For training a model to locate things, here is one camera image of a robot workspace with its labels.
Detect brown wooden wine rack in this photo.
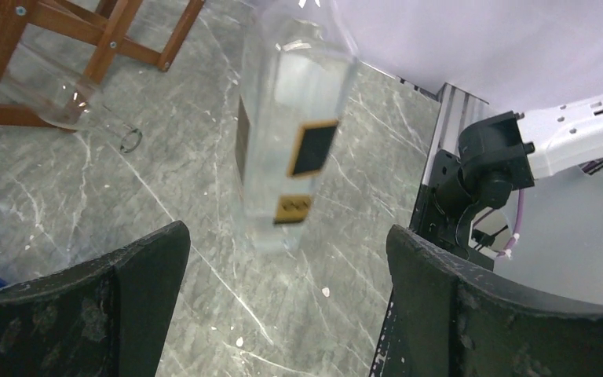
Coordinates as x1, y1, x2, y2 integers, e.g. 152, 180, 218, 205
0, 1, 205, 128

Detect clear square gold-label bottle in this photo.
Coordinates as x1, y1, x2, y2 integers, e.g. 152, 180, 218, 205
234, 1, 359, 252

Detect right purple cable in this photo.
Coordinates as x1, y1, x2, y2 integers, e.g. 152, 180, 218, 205
494, 156, 603, 262

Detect clear round glass bottle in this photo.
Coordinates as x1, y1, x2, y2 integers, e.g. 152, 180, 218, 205
0, 42, 143, 154

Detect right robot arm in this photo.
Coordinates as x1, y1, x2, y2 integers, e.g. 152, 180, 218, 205
410, 84, 603, 269

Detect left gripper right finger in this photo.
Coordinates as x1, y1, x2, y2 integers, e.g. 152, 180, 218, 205
370, 225, 603, 376

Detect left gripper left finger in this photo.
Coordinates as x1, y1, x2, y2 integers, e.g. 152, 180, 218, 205
0, 221, 191, 376

